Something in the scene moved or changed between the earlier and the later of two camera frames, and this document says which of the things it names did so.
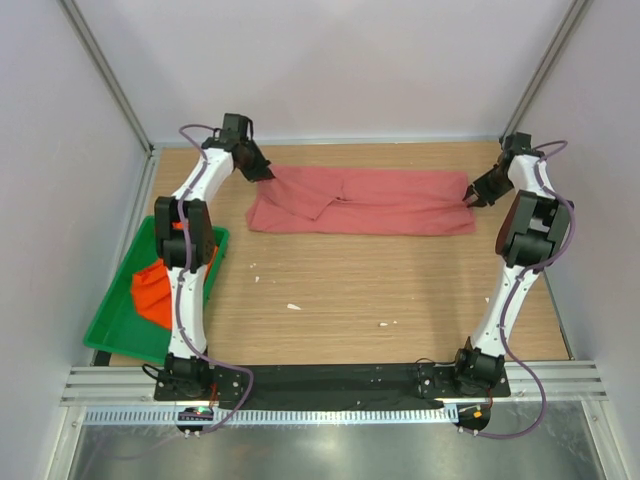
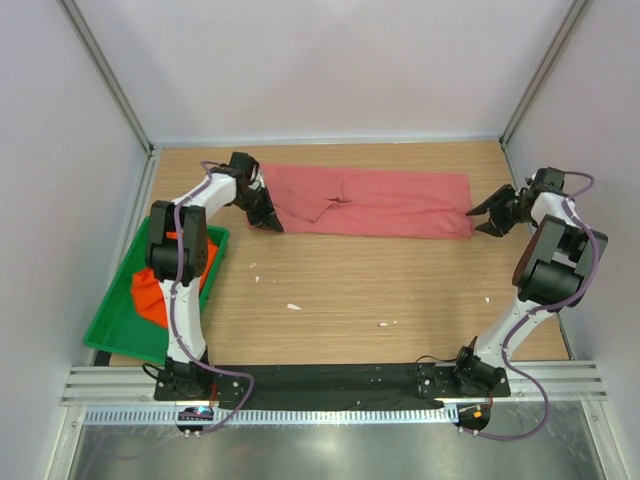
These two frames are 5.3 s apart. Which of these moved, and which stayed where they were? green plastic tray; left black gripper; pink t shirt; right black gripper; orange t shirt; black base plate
Moved: left black gripper; right black gripper
Stayed: green plastic tray; orange t shirt; black base plate; pink t shirt
